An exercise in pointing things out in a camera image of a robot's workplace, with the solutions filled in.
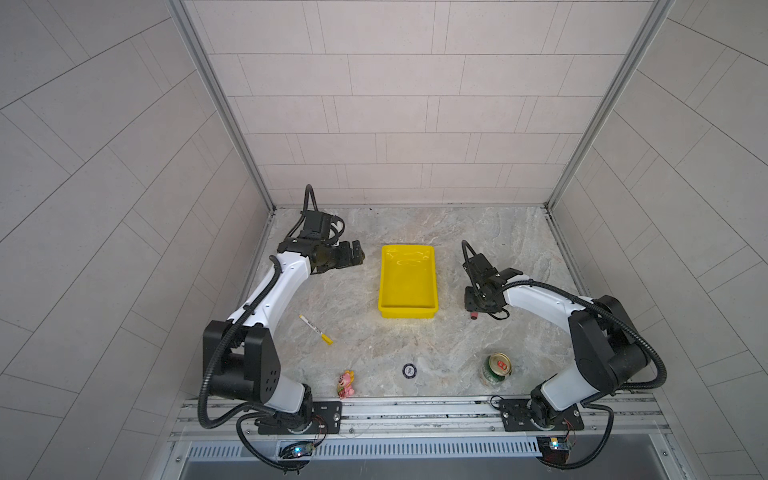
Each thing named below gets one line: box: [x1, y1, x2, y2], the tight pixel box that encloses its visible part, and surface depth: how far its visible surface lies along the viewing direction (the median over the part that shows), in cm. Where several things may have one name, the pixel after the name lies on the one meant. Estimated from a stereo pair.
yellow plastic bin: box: [378, 244, 439, 319], surface depth 98 cm
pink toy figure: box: [337, 370, 355, 400], surface depth 75 cm
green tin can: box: [483, 352, 512, 383], surface depth 71 cm
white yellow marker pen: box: [298, 314, 335, 345], surface depth 86 cm
